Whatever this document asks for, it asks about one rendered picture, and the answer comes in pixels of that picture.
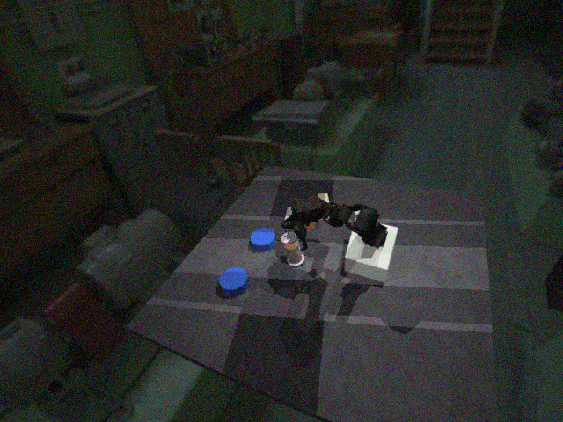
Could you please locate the blue cylinder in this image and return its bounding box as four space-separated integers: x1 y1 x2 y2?
251 228 276 252
219 267 249 296

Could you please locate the french press coffee maker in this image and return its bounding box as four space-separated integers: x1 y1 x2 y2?
281 230 308 266

